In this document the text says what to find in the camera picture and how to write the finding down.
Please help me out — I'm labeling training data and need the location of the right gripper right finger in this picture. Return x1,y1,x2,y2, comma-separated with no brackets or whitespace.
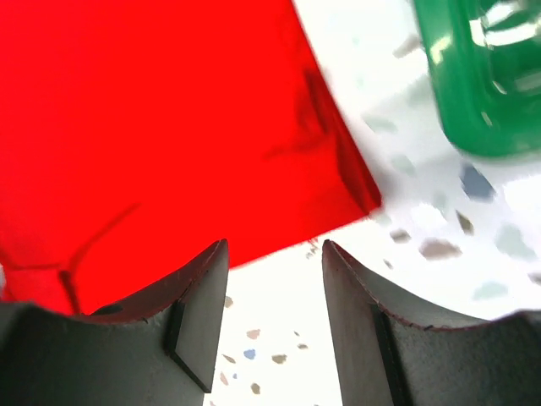
322,240,540,406

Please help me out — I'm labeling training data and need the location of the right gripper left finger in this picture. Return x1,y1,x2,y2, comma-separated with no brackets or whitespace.
1,240,229,405

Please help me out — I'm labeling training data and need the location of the red t-shirt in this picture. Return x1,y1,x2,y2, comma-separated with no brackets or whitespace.
1,1,381,314

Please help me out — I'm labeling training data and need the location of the green plastic bin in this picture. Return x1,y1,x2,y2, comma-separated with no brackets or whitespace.
414,1,540,158

